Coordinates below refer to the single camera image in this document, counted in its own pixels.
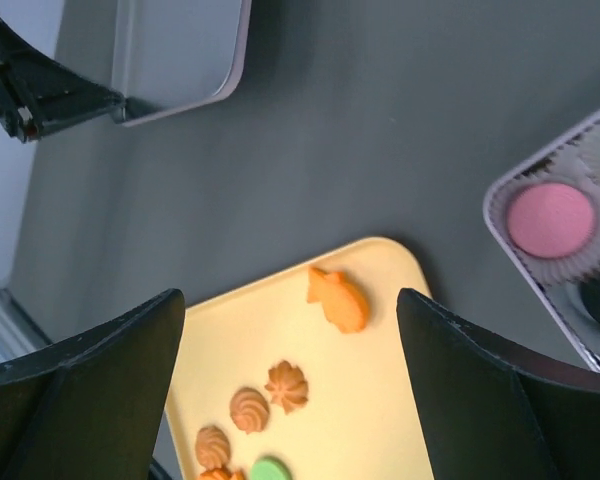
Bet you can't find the tan swirl cookie middle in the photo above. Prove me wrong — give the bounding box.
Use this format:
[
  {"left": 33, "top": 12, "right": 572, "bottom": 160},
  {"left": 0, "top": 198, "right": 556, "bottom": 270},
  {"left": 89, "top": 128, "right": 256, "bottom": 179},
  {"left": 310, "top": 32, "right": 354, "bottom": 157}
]
[{"left": 229, "top": 387, "right": 270, "bottom": 434}]

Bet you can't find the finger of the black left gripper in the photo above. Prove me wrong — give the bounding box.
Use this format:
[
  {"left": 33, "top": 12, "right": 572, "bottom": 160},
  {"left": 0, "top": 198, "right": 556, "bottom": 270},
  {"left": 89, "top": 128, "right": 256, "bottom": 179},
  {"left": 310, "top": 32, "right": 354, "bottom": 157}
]
[{"left": 0, "top": 17, "right": 125, "bottom": 143}]

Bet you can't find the tan swirl cookie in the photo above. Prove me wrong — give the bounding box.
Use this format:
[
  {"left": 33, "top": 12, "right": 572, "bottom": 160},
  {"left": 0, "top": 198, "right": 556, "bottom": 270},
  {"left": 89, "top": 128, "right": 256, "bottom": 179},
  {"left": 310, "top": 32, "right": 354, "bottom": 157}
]
[
  {"left": 229, "top": 387, "right": 270, "bottom": 434},
  {"left": 194, "top": 425, "right": 231, "bottom": 470}
]

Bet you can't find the tan flower cookie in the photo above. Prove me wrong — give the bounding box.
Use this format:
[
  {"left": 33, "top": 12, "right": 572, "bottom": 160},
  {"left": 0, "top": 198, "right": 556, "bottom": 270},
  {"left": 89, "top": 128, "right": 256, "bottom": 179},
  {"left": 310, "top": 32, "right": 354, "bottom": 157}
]
[{"left": 265, "top": 360, "right": 309, "bottom": 414}]

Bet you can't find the yellow plastic tray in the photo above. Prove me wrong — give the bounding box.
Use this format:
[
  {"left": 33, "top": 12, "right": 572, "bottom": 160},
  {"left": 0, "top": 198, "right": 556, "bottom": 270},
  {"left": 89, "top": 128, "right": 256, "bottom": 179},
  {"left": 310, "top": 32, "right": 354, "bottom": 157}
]
[{"left": 165, "top": 237, "right": 432, "bottom": 479}]

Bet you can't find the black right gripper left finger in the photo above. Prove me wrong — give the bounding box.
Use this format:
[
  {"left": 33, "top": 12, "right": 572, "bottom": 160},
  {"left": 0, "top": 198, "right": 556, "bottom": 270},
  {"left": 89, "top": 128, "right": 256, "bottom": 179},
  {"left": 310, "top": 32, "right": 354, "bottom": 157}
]
[{"left": 0, "top": 289, "right": 185, "bottom": 479}]

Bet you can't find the orange fish cookie upper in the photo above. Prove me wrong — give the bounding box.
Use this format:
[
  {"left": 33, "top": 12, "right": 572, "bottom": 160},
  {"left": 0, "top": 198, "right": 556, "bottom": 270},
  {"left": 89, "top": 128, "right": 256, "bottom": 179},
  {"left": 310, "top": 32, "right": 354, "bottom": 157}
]
[{"left": 306, "top": 267, "right": 371, "bottom": 334}]

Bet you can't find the orange fish cookie lower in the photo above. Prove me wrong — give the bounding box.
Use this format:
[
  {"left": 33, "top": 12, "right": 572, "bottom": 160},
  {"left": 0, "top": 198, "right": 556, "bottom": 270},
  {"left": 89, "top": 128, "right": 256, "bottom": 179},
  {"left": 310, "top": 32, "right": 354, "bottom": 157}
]
[{"left": 198, "top": 467, "right": 246, "bottom": 480}]

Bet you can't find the tan swirl cookie lower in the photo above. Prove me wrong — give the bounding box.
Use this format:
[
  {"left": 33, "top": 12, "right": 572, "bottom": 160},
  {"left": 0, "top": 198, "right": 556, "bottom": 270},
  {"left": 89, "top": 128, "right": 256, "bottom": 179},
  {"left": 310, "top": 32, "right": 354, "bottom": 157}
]
[{"left": 194, "top": 425, "right": 231, "bottom": 470}]

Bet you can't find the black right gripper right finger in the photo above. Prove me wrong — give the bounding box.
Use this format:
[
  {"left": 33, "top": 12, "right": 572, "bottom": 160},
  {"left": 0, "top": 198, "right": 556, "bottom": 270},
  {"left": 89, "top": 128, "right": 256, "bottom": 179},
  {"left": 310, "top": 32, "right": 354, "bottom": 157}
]
[{"left": 396, "top": 288, "right": 600, "bottom": 479}]

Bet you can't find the silver tin lid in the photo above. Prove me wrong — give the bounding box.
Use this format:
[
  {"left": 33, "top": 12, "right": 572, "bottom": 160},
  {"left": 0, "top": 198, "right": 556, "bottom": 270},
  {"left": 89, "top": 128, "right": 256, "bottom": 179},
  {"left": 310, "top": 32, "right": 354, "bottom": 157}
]
[{"left": 111, "top": 0, "right": 252, "bottom": 127}]

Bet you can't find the pink sandwich cookie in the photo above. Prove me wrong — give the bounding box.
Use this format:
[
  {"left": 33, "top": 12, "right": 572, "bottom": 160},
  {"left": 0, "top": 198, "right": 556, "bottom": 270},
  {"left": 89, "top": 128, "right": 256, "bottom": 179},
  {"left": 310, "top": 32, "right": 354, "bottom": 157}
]
[{"left": 505, "top": 183, "right": 597, "bottom": 259}]

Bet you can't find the pink cookie tin box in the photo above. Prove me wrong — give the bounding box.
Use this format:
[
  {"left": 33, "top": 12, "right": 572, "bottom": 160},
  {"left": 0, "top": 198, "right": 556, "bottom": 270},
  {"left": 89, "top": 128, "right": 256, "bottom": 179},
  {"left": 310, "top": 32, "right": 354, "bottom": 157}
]
[{"left": 483, "top": 109, "right": 600, "bottom": 373}]

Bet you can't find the green sandwich cookie lower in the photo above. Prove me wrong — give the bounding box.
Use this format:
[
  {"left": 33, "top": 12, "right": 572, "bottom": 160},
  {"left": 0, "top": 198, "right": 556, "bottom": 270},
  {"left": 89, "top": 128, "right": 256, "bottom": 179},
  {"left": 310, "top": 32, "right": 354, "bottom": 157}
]
[{"left": 249, "top": 456, "right": 293, "bottom": 480}]

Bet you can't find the orange fish cookie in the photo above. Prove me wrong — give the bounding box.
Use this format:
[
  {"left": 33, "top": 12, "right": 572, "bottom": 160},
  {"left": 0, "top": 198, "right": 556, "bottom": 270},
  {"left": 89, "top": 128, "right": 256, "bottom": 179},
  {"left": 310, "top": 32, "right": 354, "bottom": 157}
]
[
  {"left": 198, "top": 467, "right": 246, "bottom": 480},
  {"left": 306, "top": 267, "right": 371, "bottom": 334}
]

